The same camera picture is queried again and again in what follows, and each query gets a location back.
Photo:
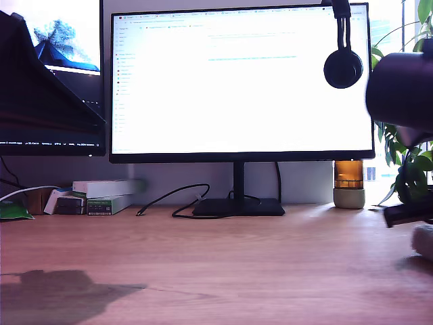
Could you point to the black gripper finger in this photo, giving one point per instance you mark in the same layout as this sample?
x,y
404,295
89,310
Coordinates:
x,y
30,84
50,128

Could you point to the white fluffy tea towel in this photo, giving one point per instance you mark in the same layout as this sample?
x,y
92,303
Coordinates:
x,y
424,242

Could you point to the monitor with dark screen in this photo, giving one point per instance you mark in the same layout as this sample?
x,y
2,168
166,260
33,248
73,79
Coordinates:
x,y
67,142

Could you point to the small green white box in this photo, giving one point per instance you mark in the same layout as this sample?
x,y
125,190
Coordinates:
x,y
79,194

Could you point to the white box with blue edge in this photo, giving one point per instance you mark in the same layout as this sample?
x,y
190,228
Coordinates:
x,y
50,203

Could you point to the brown cardboard box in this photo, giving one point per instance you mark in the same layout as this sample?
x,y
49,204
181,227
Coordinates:
x,y
35,203

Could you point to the small dark box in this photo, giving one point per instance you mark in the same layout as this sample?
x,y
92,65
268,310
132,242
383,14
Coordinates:
x,y
69,204

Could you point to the long white box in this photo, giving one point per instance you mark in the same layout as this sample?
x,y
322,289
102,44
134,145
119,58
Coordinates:
x,y
108,188

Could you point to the green and white box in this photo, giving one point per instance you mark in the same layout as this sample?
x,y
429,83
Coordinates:
x,y
101,206

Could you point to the large monitor with white screen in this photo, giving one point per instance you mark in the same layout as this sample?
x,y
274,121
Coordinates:
x,y
220,101

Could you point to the black headphones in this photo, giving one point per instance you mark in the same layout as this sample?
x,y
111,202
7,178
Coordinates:
x,y
342,69

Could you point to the amber glass lamp grey base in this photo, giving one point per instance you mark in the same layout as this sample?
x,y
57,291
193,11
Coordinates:
x,y
348,198

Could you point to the green leafy house plant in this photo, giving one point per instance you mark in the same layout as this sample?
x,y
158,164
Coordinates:
x,y
411,179

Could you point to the arm grey camera box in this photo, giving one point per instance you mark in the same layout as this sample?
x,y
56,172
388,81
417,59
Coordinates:
x,y
412,137

